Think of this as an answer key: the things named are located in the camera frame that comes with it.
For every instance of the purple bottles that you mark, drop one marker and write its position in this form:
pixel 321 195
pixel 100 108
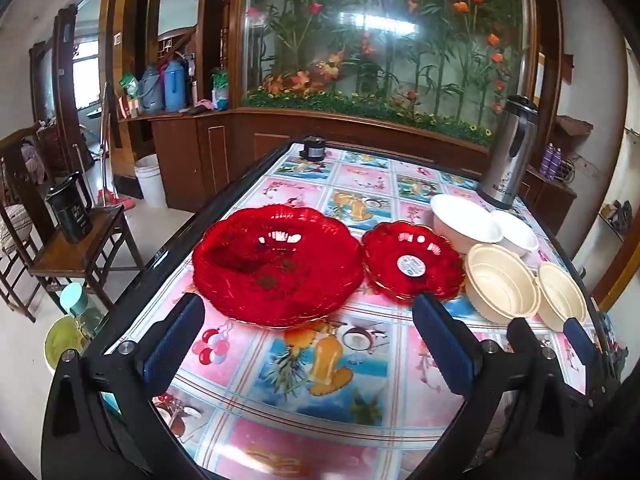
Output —
pixel 550 162

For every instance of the large red glass plate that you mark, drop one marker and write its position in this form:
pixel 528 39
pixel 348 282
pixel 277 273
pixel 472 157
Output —
pixel 277 265

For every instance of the green snack packet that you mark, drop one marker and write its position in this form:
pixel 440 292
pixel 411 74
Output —
pixel 128 86

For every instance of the black electric kettle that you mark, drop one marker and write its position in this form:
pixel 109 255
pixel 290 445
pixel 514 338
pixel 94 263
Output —
pixel 70 210

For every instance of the small beige plastic bowl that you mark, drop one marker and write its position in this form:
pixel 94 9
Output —
pixel 560 297

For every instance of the large white foam bowl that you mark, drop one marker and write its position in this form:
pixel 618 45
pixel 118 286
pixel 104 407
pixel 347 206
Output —
pixel 462 222

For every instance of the pink cloth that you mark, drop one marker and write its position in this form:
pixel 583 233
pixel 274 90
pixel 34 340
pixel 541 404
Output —
pixel 200 107

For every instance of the small white foam bowl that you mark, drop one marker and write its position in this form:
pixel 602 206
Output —
pixel 517 232

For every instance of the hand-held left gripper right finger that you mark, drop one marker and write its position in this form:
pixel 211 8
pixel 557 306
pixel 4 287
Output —
pixel 445 347

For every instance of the large beige plastic bowl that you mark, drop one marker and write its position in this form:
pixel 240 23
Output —
pixel 500 285

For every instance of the printed fruit tablecloth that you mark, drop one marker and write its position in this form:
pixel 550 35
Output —
pixel 300 410

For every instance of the floral glass panel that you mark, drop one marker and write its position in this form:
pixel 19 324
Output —
pixel 380 45

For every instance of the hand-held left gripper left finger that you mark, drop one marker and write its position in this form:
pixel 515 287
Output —
pixel 172 347

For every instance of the white foam tub green top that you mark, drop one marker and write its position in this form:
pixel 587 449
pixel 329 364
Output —
pixel 62 342

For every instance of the stainless steel thermos jug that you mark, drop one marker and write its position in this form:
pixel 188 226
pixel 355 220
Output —
pixel 505 160

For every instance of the black framed table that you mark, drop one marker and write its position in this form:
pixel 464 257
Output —
pixel 155 260

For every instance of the white plastic bucket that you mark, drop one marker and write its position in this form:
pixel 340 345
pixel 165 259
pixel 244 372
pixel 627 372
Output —
pixel 150 182

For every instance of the wooden cabinet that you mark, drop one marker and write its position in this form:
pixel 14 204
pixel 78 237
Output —
pixel 240 155

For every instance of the small black device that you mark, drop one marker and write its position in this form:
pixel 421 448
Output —
pixel 312 149

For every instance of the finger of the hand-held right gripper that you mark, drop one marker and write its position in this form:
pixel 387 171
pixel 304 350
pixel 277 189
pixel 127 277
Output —
pixel 580 344
pixel 522 336

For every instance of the wooden side table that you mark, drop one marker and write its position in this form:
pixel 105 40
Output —
pixel 80 255

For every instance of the wooden armchair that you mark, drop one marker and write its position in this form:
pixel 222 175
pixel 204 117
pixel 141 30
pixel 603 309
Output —
pixel 15 185

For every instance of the teal lid glass bottle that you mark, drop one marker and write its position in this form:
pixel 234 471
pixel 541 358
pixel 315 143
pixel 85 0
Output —
pixel 80 305

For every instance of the grey-blue thermos flask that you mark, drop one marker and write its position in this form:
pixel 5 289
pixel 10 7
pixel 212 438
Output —
pixel 151 91

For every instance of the blue thermos flask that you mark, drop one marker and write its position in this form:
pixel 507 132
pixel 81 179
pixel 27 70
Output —
pixel 175 87

